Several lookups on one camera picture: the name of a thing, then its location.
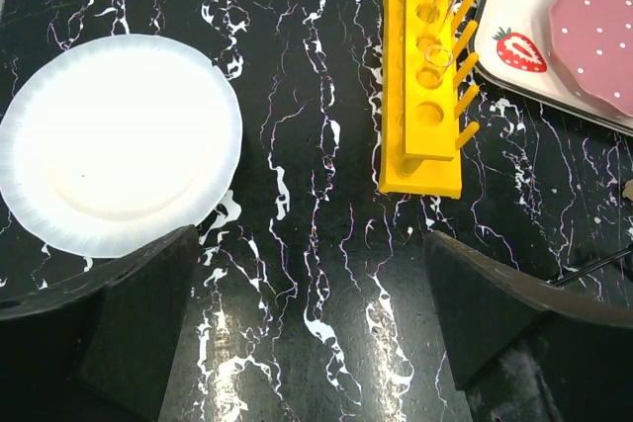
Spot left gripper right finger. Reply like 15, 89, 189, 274
423, 231, 632, 421

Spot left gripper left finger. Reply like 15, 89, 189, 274
1, 225, 201, 421

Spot white paper plate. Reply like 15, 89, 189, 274
1, 34, 243, 258

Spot yellow test tube rack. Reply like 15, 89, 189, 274
379, 0, 480, 199

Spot strawberry pattern tray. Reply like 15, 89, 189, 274
469, 0, 632, 134

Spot pink polka dot plate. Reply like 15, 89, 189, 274
547, 0, 632, 119

